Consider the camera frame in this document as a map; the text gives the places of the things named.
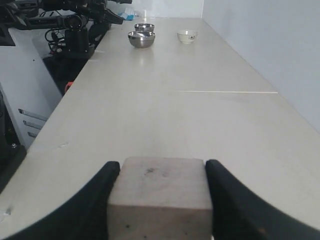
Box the white equipment cabinet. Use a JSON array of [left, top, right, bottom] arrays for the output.
[[0, 24, 62, 149]]

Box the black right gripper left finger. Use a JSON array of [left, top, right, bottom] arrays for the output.
[[5, 161, 120, 240]]

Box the blue tissue pack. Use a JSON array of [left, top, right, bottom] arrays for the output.
[[118, 8, 136, 21]]

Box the far steel bowl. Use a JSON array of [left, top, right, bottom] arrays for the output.
[[134, 23, 155, 32]]

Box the near steel bowl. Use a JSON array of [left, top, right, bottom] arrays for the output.
[[127, 31, 156, 49]]

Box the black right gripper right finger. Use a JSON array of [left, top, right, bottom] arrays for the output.
[[205, 159, 320, 240]]

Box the steel bowl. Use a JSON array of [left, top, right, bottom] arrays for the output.
[[134, 23, 155, 32], [127, 31, 156, 49]]

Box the red clamp knob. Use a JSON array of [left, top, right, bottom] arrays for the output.
[[64, 81, 73, 93]]

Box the white ceramic bowl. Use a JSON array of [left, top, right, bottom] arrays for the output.
[[176, 29, 198, 44]]

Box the small wooden cube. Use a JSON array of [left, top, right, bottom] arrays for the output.
[[107, 157, 213, 240]]

